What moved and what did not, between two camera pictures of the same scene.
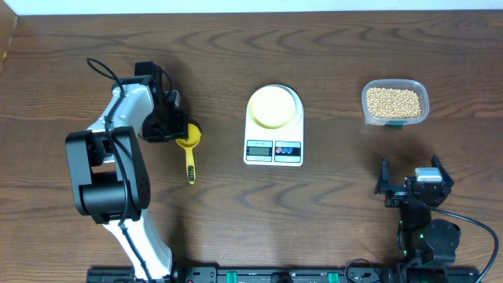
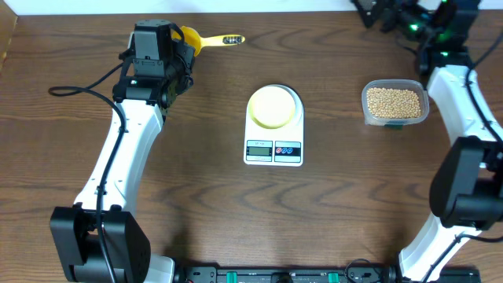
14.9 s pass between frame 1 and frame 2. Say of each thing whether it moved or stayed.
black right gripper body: moved
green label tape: stayed
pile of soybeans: stayed
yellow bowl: stayed
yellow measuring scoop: moved
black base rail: stayed
